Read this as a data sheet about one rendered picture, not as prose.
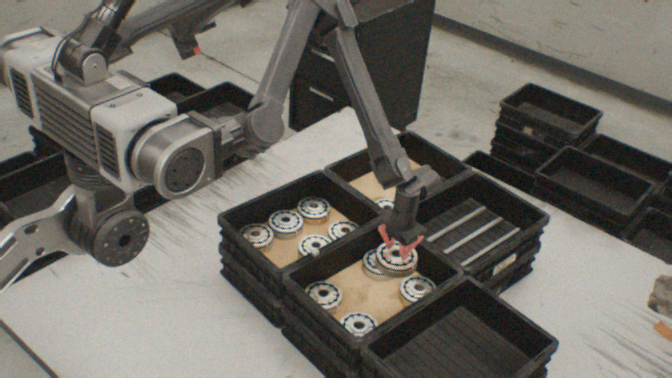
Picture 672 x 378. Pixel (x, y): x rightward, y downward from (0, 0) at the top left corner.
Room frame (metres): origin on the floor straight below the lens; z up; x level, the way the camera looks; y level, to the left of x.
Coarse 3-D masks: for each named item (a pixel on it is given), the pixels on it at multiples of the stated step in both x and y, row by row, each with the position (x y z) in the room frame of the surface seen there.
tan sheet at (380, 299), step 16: (352, 272) 1.47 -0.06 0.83; (416, 272) 1.49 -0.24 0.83; (352, 288) 1.40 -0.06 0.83; (368, 288) 1.41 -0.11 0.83; (384, 288) 1.42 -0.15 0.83; (352, 304) 1.34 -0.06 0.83; (368, 304) 1.35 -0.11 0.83; (384, 304) 1.35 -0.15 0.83; (400, 304) 1.36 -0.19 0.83; (384, 320) 1.30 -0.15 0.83
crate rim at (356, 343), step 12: (372, 228) 1.55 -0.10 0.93; (348, 240) 1.49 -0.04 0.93; (324, 252) 1.43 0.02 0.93; (432, 252) 1.47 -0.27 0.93; (300, 264) 1.38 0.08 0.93; (288, 276) 1.32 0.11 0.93; (456, 276) 1.38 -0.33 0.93; (288, 288) 1.30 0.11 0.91; (300, 288) 1.29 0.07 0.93; (312, 300) 1.25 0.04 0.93; (420, 300) 1.28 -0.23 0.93; (324, 312) 1.21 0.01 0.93; (336, 324) 1.18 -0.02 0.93; (348, 336) 1.14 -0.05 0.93; (360, 348) 1.13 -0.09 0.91
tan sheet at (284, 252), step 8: (296, 208) 1.73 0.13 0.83; (336, 216) 1.71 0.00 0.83; (344, 216) 1.71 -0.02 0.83; (264, 224) 1.64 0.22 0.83; (304, 224) 1.66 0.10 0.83; (328, 224) 1.67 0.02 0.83; (304, 232) 1.62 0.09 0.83; (312, 232) 1.63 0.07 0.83; (320, 232) 1.63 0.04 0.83; (280, 240) 1.58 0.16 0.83; (288, 240) 1.58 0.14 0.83; (296, 240) 1.58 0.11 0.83; (272, 248) 1.54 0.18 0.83; (280, 248) 1.54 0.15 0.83; (288, 248) 1.54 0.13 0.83; (296, 248) 1.55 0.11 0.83; (272, 256) 1.50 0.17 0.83; (280, 256) 1.51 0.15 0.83; (288, 256) 1.51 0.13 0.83; (296, 256) 1.51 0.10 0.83; (280, 264) 1.47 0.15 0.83
